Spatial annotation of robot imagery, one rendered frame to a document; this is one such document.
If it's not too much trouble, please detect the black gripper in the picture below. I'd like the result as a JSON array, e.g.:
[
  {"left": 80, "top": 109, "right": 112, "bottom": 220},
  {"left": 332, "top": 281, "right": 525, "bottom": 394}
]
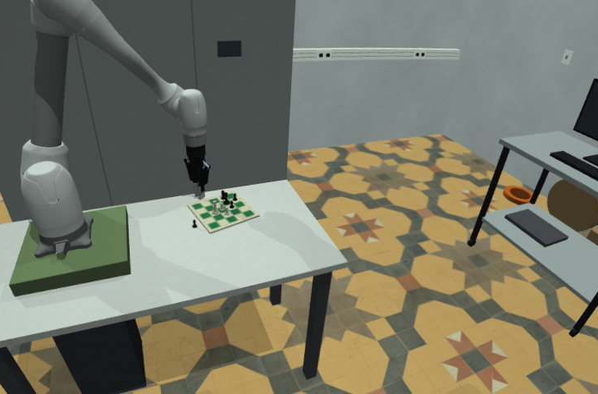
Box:
[{"left": 184, "top": 145, "right": 211, "bottom": 199}]

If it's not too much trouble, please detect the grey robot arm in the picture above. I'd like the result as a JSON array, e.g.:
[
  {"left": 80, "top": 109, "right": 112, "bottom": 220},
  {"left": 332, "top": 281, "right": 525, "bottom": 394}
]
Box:
[{"left": 21, "top": 0, "right": 207, "bottom": 259}]

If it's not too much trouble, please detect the green and cream chessboard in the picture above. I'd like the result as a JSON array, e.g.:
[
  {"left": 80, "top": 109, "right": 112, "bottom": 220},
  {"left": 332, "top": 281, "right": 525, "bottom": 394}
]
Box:
[{"left": 187, "top": 191, "right": 260, "bottom": 234}]

